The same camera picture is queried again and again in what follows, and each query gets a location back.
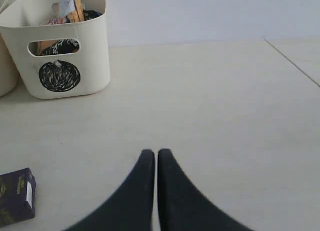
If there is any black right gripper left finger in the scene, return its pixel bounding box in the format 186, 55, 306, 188
68, 149, 155, 231

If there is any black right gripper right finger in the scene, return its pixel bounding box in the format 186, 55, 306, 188
157, 149, 250, 231

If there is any purple chocolate box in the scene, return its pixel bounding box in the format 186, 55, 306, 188
0, 168, 37, 228

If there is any orange noodle bag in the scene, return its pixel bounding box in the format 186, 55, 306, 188
34, 0, 86, 57

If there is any cream bin circle mark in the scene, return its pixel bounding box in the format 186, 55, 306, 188
0, 0, 112, 101

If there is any cream bin checker mark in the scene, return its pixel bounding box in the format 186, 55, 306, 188
0, 35, 20, 97

